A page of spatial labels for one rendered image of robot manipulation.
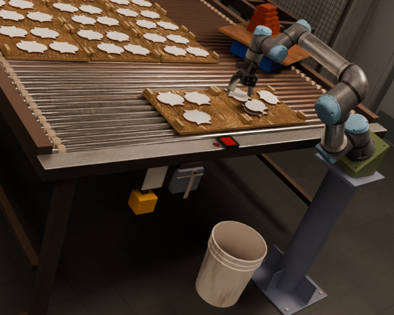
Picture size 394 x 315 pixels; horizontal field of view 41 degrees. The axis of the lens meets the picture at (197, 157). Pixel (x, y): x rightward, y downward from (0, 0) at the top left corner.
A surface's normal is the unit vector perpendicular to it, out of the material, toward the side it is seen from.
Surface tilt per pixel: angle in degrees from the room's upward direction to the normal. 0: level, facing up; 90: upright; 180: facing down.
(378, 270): 0
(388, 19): 90
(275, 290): 0
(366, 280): 0
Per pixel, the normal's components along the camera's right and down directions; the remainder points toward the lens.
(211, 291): -0.54, 0.36
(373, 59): -0.76, 0.13
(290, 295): 0.29, -0.81
